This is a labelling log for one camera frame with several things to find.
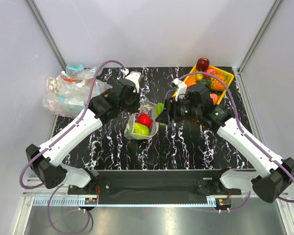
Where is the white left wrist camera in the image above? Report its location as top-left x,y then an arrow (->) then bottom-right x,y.
122,69 -> 142,93

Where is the orange fruit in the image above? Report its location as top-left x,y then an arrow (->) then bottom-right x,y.
185,78 -> 197,87

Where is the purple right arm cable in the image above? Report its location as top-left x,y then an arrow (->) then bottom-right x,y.
176,71 -> 294,212

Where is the dark red apple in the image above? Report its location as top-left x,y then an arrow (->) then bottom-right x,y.
196,57 -> 210,71

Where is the clear zip top bag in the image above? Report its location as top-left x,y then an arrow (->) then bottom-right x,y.
123,100 -> 159,140

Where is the orange pineapple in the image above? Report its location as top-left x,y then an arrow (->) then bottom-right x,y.
210,73 -> 229,92

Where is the pink peach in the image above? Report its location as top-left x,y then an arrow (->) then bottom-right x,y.
210,94 -> 219,105

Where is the small yellow fruit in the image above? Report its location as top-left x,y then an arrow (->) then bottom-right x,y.
196,74 -> 204,82

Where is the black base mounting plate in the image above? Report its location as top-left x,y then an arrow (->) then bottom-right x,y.
67,168 -> 243,196

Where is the yellow plastic fruit tray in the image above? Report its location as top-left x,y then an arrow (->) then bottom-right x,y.
172,64 -> 235,105

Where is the aluminium frame rail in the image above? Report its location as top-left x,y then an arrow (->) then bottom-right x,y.
22,178 -> 290,208

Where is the bright red apple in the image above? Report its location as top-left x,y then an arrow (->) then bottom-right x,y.
136,113 -> 152,128

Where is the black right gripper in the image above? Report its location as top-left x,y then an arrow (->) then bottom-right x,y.
155,95 -> 201,125

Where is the smooth green apple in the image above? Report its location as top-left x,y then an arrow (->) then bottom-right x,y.
133,122 -> 149,136

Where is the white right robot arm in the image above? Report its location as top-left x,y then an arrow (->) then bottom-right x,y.
156,80 -> 294,203

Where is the pile of clear zip bags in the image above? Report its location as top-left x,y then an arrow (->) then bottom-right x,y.
41,64 -> 112,118

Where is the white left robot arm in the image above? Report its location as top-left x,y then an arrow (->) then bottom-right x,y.
26,73 -> 141,194

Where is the green star fruit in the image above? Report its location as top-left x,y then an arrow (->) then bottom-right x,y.
155,102 -> 164,117

